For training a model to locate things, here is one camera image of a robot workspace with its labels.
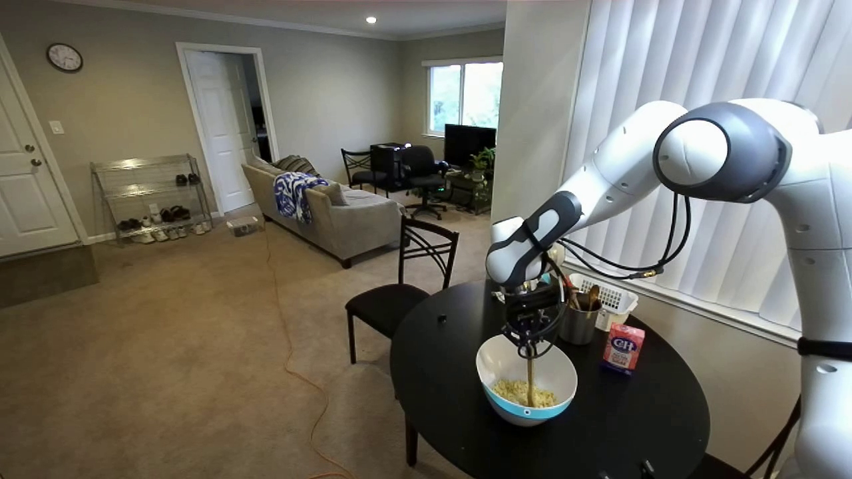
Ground black television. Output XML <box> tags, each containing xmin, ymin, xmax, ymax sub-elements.
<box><xmin>445</xmin><ymin>124</ymin><xmax>495</xmax><ymax>167</ymax></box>

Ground white plastic basket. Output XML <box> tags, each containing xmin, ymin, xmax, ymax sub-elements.
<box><xmin>571</xmin><ymin>275</ymin><xmax>640</xmax><ymax>332</ymax></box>

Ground round wall clock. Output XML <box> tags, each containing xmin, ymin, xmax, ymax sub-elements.
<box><xmin>46</xmin><ymin>42</ymin><xmax>85</xmax><ymax>75</ymax></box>

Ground white vertical blinds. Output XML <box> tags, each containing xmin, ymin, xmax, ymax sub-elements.
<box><xmin>567</xmin><ymin>0</ymin><xmax>852</xmax><ymax>336</ymax></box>

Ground black office chair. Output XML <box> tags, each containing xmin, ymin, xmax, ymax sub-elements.
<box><xmin>401</xmin><ymin>146</ymin><xmax>445</xmax><ymax>218</ymax></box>

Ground wooden stirring spoon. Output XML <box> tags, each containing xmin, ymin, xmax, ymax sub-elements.
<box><xmin>523</xmin><ymin>344</ymin><xmax>536</xmax><ymax>406</ymax></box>

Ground pink sugar carton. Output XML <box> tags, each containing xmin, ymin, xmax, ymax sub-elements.
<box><xmin>601</xmin><ymin>325</ymin><xmax>645</xmax><ymax>376</ymax></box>

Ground yellow noodles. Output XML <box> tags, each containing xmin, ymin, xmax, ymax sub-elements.
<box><xmin>493</xmin><ymin>381</ymin><xmax>556</xmax><ymax>406</ymax></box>

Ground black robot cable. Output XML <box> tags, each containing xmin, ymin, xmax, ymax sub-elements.
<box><xmin>551</xmin><ymin>190</ymin><xmax>696</xmax><ymax>281</ymax></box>

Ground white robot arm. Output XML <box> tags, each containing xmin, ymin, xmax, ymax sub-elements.
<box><xmin>484</xmin><ymin>98</ymin><xmax>852</xmax><ymax>479</ymax></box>

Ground beige sofa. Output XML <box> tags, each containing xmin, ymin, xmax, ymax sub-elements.
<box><xmin>243</xmin><ymin>154</ymin><xmax>401</xmax><ymax>265</ymax></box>

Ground blue white throw blanket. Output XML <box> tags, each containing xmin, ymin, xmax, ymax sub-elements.
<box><xmin>274</xmin><ymin>171</ymin><xmax>322</xmax><ymax>222</ymax></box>

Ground glass shoe shelf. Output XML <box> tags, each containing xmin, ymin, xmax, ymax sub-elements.
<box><xmin>90</xmin><ymin>154</ymin><xmax>211</xmax><ymax>245</ymax></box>

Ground steel utensil holder cup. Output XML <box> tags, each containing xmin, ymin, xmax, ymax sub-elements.
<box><xmin>559</xmin><ymin>304</ymin><xmax>600</xmax><ymax>345</ymax></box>

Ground white bowl with blue band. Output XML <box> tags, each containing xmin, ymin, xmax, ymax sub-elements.
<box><xmin>473</xmin><ymin>336</ymin><xmax>581</xmax><ymax>428</ymax></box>

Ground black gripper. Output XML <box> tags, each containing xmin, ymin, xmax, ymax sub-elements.
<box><xmin>500</xmin><ymin>279</ymin><xmax>564</xmax><ymax>348</ymax></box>

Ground white front door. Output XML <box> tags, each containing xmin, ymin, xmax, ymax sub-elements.
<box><xmin>0</xmin><ymin>42</ymin><xmax>78</xmax><ymax>256</ymax></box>

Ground round black table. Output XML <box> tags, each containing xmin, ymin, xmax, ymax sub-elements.
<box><xmin>392</xmin><ymin>281</ymin><xmax>712</xmax><ymax>479</ymax></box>

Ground black metal chair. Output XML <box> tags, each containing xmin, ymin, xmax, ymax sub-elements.
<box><xmin>343</xmin><ymin>218</ymin><xmax>460</xmax><ymax>363</ymax></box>

